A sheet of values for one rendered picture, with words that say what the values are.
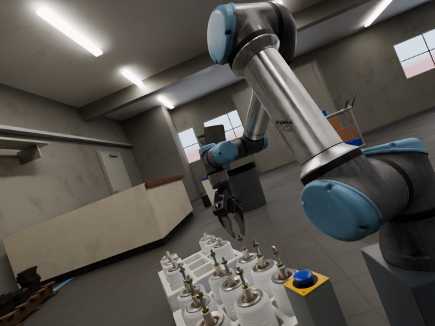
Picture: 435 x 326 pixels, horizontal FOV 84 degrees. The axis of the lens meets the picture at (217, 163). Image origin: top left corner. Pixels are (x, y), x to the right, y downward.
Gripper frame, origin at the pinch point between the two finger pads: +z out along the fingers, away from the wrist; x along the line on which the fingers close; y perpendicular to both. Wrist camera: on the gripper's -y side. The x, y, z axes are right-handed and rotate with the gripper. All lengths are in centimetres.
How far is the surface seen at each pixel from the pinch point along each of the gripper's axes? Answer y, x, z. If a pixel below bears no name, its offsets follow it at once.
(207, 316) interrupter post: -33.6, 1.4, 7.5
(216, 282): -11.8, 8.6, 10.3
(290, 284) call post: -33.3, -20.7, 3.3
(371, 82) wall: 866, -294, -119
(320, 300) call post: -35.6, -25.9, 6.0
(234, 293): -20.3, -0.8, 10.3
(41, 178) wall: 199, 387, -122
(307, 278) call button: -34.5, -24.8, 1.9
